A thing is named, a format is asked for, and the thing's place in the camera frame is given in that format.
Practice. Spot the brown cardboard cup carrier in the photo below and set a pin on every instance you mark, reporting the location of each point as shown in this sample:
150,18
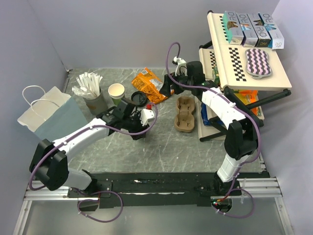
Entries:
184,120

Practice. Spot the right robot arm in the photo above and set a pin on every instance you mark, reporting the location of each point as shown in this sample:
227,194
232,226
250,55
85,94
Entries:
242,136

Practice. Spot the white blue box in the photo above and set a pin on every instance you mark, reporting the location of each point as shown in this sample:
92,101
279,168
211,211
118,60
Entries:
277,39

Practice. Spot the beige black shelf rack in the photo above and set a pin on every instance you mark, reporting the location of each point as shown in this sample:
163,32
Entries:
230,61

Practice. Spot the silver blue box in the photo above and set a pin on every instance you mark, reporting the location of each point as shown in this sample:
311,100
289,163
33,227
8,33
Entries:
250,37

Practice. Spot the white wrapped straws bundle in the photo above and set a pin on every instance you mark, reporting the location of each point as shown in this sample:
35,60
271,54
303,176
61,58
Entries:
89,85

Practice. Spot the teal silver box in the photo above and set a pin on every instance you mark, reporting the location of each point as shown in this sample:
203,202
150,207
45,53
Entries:
233,30

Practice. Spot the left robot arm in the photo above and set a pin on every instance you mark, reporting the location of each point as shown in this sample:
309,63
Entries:
50,161

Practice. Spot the stack of black cup lids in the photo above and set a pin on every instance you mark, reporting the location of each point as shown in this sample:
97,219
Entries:
139,99

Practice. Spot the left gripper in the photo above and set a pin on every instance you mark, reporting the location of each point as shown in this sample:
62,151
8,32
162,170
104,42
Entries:
141,125

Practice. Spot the blue Doritos chip bag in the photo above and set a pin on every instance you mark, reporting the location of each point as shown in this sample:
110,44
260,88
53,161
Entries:
206,114

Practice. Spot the stack of green paper cups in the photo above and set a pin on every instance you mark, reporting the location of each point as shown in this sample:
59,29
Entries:
116,92

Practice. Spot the orange snack bag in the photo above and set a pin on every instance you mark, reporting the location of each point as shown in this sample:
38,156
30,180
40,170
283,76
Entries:
147,82

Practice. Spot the orange chip bag on shelf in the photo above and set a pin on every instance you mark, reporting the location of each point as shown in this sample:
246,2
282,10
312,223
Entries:
248,97

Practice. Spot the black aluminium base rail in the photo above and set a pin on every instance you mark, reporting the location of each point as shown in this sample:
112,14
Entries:
112,189

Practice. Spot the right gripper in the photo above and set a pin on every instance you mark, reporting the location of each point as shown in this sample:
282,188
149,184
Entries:
166,88

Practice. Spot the black silver box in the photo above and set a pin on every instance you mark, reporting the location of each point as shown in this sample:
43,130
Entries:
263,36

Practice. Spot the blue white paper bag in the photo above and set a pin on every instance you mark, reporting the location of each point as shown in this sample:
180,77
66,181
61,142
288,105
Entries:
53,116

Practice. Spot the pink black striped sponge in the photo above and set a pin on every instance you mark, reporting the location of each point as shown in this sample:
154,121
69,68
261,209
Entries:
257,63

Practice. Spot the green small box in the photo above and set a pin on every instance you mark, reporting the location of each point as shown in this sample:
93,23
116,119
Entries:
215,76

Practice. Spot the grey straw holder cup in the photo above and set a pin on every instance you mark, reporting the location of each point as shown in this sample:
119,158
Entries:
97,105

